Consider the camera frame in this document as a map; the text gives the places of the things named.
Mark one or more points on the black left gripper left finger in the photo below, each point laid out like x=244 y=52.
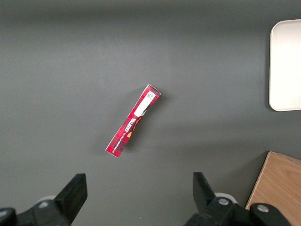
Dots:
x=73 y=195

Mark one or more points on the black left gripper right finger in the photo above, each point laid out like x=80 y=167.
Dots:
x=204 y=200

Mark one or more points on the beige plastic tray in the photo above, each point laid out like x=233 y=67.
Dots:
x=287 y=66

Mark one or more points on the wooden drawer cabinet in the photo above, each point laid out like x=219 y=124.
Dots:
x=277 y=183

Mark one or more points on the red cookie box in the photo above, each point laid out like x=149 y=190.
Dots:
x=134 y=120

